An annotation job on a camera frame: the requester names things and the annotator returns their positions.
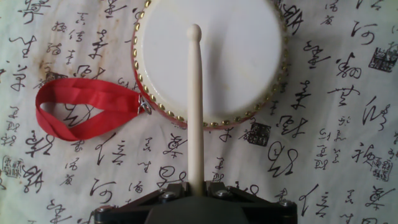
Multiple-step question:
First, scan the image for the beige calligraphy print cloth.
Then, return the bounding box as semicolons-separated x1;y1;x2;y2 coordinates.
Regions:
0;0;398;224

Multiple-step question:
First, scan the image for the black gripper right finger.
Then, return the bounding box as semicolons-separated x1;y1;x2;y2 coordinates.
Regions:
205;181;299;224

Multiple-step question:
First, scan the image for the red fabric strap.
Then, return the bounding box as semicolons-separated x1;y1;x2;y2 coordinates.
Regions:
34;77;153;142

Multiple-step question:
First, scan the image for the red drum with white head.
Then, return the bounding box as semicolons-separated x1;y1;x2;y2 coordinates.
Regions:
130;0;290;131

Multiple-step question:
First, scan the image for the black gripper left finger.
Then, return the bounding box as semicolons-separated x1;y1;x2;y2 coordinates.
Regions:
93;182;188;224

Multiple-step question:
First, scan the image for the wooden drumstick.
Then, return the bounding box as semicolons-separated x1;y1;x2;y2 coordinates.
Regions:
185;24;206;196

